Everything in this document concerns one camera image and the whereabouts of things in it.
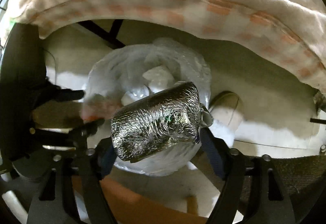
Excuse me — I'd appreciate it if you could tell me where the silver foil plastic bag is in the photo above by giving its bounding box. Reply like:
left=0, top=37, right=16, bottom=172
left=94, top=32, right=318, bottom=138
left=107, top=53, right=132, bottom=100
left=111, top=82, right=213, bottom=163

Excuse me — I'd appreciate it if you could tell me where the white paper bag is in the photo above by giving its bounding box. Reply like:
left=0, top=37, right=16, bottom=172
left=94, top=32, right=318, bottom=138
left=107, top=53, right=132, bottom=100
left=143, top=65, right=175, bottom=93

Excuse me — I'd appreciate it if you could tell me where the clear plastic trash bag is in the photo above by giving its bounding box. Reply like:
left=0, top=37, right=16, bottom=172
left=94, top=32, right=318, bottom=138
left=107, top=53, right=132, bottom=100
left=81, top=38, right=213, bottom=177

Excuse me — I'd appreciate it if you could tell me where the grey fabric chair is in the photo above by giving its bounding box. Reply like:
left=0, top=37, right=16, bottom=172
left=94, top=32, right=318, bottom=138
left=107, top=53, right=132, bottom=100
left=191, top=152, right=326, bottom=224

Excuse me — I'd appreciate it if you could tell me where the white slipper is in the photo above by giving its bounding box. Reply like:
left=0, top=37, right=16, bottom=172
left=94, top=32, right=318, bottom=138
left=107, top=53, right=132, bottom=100
left=209, top=91, right=244, bottom=132

